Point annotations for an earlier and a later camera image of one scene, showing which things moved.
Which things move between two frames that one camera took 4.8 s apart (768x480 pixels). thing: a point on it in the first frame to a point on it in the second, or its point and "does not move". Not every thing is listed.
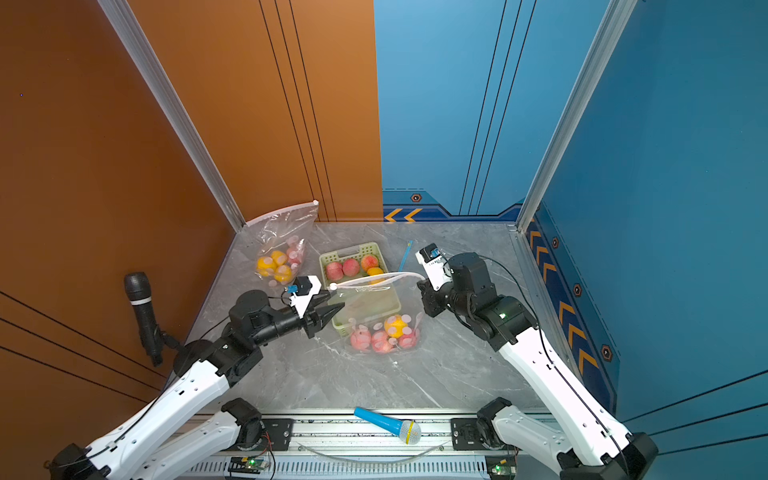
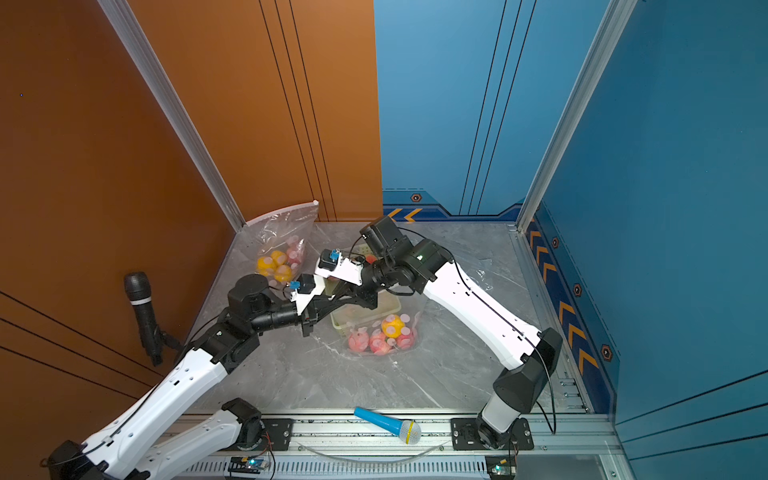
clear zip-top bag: x=282 y=235 does not move
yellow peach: x=395 y=329 does not move
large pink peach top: x=381 y=342 does not move
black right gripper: x=430 y=295 to x=359 y=295
